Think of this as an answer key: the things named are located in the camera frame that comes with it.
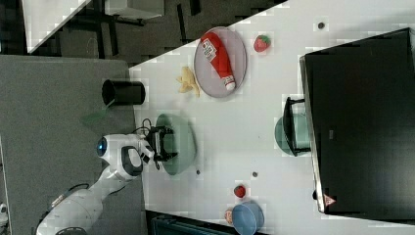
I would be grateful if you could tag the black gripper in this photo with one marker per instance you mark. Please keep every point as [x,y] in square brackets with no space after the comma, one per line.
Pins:
[154,137]

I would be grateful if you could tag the green plastic strainer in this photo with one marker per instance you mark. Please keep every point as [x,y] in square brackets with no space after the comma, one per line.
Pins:
[180,142]

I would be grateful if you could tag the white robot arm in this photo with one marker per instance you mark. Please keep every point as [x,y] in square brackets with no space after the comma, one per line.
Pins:
[125,154]

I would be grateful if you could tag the yellow banana peel toy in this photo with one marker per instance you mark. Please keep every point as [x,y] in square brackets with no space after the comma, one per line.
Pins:
[188,82]

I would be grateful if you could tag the grey round plate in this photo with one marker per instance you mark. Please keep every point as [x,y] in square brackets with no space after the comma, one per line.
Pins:
[207,77]

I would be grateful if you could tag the dark blue crate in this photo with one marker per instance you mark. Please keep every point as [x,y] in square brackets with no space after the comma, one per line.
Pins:
[171,226]

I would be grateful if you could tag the small red fruit toy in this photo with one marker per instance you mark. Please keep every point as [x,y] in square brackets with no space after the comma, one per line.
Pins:
[240,191]

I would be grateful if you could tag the red ketchup bottle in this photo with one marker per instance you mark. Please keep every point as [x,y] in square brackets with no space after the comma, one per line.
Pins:
[216,53]

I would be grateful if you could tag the blue bowl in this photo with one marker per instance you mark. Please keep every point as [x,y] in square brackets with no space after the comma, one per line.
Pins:
[247,218]

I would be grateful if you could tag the green plastic cup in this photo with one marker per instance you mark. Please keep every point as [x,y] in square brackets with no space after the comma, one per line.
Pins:
[293,141]

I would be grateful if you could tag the red strawberry toy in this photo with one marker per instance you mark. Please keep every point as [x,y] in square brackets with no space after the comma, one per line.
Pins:
[261,43]

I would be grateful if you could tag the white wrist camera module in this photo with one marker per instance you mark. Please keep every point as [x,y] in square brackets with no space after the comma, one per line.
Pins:
[146,151]

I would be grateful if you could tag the black cylinder post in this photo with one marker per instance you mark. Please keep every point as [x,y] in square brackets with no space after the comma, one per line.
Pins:
[117,92]

